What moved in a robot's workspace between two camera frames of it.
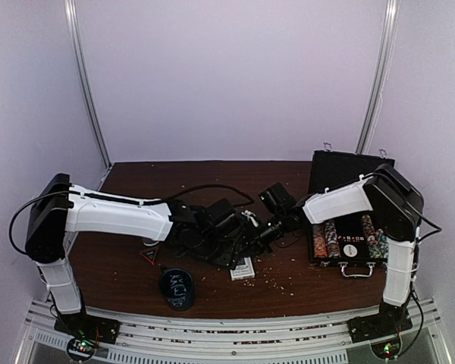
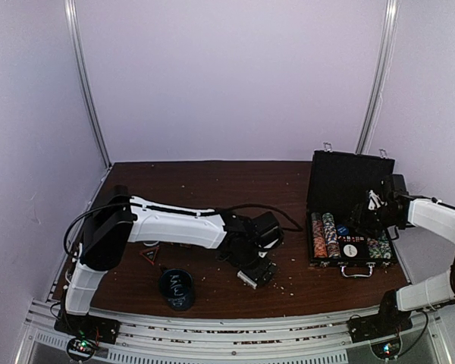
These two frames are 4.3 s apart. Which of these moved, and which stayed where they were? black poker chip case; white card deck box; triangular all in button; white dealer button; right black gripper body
Moved: white card deck box; right black gripper body
Stayed: triangular all in button; white dealer button; black poker chip case
